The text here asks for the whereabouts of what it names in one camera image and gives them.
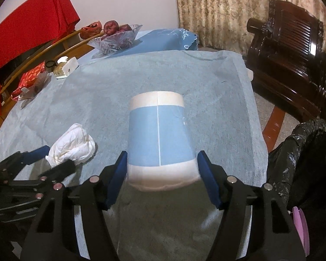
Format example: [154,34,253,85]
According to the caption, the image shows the glass fruit bowl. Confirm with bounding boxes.
[88,24,142,55]

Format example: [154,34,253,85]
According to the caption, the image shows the grey-blue tablecloth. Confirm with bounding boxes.
[0,51,268,260]

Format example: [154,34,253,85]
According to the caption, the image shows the blue white paper cup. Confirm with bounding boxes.
[127,91,200,191]

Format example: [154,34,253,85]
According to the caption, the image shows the blue embroidered table cover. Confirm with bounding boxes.
[109,28,199,58]

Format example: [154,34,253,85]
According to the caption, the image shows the television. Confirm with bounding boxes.
[0,41,52,85]

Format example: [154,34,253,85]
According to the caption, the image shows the red cloth cover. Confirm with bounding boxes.
[0,0,80,113]

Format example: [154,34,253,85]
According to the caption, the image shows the wooden tv cabinet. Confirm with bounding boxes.
[0,31,93,127]

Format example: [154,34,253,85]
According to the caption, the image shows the red snack packet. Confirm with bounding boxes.
[11,61,45,101]

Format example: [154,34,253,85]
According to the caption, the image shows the pink face mask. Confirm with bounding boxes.
[292,206,310,256]

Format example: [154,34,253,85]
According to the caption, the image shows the dark wooden armchair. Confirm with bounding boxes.
[246,0,326,122]

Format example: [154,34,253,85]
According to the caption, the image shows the white tissue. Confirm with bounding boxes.
[45,123,96,168]

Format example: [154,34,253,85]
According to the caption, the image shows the tissue box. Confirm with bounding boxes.
[53,56,79,79]

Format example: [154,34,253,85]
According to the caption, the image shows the red apples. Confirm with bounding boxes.
[101,20,132,40]

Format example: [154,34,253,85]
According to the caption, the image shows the black lined trash bin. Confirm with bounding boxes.
[267,119,326,260]

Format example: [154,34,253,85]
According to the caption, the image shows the beige patterned curtain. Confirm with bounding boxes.
[177,0,326,55]

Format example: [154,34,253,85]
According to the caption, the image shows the small glass dish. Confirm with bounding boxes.
[18,71,51,109]

